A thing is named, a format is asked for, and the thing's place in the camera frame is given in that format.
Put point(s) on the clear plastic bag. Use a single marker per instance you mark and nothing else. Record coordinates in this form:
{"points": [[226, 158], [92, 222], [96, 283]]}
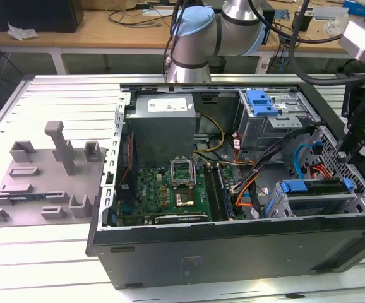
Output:
{"points": [[335, 25]]}

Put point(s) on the metal optical drive cage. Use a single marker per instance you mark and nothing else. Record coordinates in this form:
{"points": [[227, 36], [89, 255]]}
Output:
{"points": [[264, 132]]}

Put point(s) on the blue cardboard box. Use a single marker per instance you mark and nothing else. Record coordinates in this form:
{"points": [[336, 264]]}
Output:
{"points": [[361, 6]]}

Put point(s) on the black open PC case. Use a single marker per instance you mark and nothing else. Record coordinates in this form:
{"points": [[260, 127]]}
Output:
{"points": [[233, 259]]}

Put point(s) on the CPU socket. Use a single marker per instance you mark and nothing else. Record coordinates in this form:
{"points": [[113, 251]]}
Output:
{"points": [[184, 199]]}

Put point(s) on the metal disk bay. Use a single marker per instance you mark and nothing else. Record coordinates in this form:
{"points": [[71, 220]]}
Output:
{"points": [[315, 205]]}

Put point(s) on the hard disk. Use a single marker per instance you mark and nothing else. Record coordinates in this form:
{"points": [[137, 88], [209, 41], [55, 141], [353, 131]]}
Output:
{"points": [[293, 186]]}

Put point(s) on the RAM stick with chips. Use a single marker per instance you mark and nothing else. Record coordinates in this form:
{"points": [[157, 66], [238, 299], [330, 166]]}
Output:
{"points": [[225, 192]]}

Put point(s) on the crumpled white paper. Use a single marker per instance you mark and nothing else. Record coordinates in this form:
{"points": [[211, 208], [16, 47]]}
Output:
{"points": [[21, 31]]}

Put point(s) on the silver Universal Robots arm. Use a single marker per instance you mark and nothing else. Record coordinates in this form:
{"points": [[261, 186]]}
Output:
{"points": [[195, 41]]}

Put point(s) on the green motherboard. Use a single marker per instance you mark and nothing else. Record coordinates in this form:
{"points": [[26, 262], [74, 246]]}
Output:
{"points": [[151, 189]]}

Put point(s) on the RAM stick on rack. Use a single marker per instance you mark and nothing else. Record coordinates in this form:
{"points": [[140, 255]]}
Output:
{"points": [[18, 199]]}

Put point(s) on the grey power supply unit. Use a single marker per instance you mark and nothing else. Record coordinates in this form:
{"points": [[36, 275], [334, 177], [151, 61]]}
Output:
{"points": [[160, 135]]}

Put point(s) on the blue plastic drive latch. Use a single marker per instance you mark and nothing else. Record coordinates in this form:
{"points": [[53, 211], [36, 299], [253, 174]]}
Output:
{"points": [[259, 104]]}

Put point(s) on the grey plastic parts rack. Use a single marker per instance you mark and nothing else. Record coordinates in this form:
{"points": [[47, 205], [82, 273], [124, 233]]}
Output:
{"points": [[43, 180]]}

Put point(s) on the black RAM slot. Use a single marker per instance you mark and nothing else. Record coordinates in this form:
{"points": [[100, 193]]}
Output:
{"points": [[212, 192]]}

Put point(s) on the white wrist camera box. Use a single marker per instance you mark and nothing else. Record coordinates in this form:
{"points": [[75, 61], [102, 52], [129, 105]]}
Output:
{"points": [[359, 38]]}

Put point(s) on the large black computer box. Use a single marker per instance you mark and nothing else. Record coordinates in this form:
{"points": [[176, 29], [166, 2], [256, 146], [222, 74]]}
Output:
{"points": [[27, 12]]}

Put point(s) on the small black box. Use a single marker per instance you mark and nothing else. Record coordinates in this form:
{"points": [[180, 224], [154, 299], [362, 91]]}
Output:
{"points": [[305, 22]]}

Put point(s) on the black graphics card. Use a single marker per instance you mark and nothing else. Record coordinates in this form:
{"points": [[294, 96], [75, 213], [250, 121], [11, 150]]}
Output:
{"points": [[182, 218]]}

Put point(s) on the black waste bin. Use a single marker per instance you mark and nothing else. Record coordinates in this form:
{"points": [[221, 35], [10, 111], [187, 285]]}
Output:
{"points": [[217, 64]]}

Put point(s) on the wooden desk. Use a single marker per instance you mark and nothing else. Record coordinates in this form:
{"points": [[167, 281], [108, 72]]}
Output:
{"points": [[84, 31]]}

